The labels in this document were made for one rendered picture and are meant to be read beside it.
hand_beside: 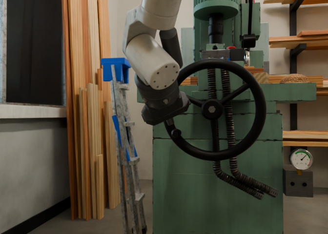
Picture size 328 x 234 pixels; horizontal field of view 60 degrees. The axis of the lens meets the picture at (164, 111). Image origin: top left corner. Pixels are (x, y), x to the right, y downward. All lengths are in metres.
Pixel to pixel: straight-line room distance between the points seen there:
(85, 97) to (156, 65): 1.78
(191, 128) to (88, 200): 1.47
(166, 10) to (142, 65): 0.11
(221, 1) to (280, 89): 0.40
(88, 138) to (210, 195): 1.43
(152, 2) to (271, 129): 0.65
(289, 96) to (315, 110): 2.56
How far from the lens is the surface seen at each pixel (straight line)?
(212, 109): 0.79
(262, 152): 1.00
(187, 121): 1.00
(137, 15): 0.52
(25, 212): 2.22
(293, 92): 1.01
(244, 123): 0.99
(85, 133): 2.24
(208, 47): 1.13
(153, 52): 0.53
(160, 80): 0.53
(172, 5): 0.49
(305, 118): 3.53
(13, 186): 2.09
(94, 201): 2.34
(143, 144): 3.55
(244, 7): 1.41
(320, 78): 1.20
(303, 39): 3.12
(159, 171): 1.03
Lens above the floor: 0.79
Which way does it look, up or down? 1 degrees up
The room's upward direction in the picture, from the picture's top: straight up
